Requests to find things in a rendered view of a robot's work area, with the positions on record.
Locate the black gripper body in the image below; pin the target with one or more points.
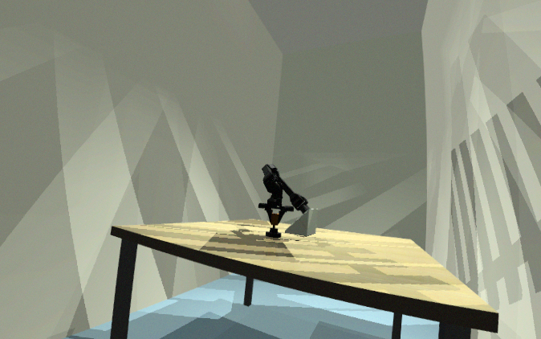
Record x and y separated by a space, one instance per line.
281 208

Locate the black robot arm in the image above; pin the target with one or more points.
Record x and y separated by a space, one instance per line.
271 176

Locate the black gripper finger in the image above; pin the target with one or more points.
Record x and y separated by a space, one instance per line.
281 214
269 214

